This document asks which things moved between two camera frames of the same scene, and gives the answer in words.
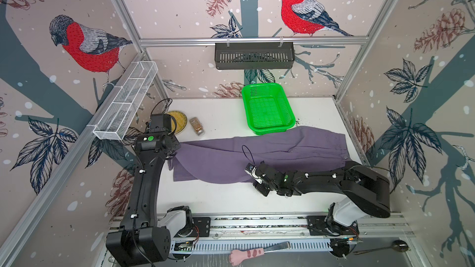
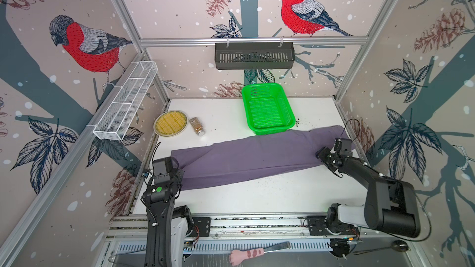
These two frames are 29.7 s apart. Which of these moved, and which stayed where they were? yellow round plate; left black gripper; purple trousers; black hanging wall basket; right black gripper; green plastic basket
Moved: left black gripper; right black gripper
Stayed: black hanging wall basket; purple trousers; green plastic basket; yellow round plate
